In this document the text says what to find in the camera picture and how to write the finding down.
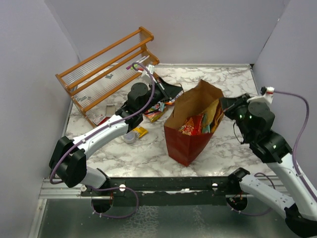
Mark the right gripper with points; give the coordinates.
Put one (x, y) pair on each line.
(229, 104)

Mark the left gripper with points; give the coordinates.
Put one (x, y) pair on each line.
(168, 90)

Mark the teal Fox's candy bag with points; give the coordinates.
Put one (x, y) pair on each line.
(158, 107)

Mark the red brown paper bag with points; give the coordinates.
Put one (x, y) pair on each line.
(184, 148)

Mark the orange fruit candy bag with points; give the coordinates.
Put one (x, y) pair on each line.
(153, 116)

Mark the yellow snack bar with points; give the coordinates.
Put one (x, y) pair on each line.
(140, 131)

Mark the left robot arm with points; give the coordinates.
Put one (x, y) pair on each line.
(68, 161)

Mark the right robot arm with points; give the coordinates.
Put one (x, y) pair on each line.
(254, 119)

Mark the red rice cracker bag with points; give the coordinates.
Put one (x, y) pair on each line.
(192, 125)

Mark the beige snack packet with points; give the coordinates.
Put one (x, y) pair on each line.
(212, 117)

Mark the small clear plastic cup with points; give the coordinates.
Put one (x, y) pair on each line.
(129, 137)

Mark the small grey open box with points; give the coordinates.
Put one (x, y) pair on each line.
(110, 110)

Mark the small red white box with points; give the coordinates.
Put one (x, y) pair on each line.
(98, 120)

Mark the orange wooden rack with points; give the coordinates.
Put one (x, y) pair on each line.
(94, 79)

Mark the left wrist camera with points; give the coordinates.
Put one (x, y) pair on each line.
(147, 73)

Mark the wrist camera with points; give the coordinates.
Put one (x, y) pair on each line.
(147, 73)
(266, 96)

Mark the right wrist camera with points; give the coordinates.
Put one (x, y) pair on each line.
(266, 96)

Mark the black mounting rail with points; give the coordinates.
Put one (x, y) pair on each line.
(166, 191)

